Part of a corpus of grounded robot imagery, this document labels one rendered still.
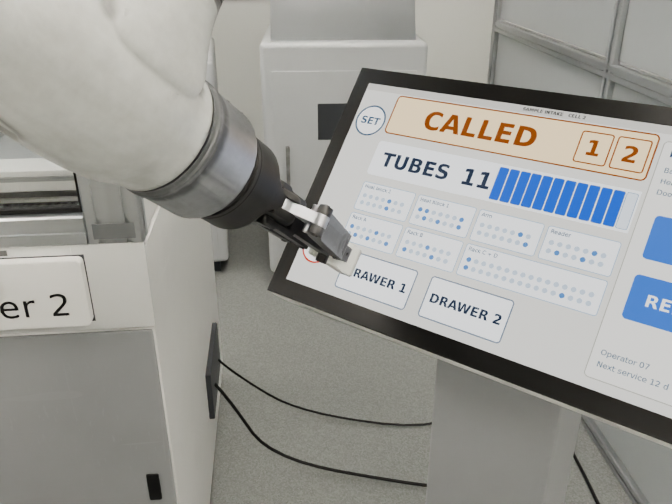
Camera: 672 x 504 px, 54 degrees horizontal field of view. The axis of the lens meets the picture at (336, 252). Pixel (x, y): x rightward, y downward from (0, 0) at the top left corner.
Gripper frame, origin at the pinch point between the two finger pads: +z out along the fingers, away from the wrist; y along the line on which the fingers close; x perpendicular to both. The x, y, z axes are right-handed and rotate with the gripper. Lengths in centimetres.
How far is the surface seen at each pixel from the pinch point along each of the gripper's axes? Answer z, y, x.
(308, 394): 135, 74, 27
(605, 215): 9.5, -20.9, -13.5
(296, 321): 160, 106, 7
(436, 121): 9.5, 0.5, -19.8
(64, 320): 12, 47, 21
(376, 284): 9.5, -0.5, 0.6
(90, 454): 31, 49, 42
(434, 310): 9.5, -8.1, 1.1
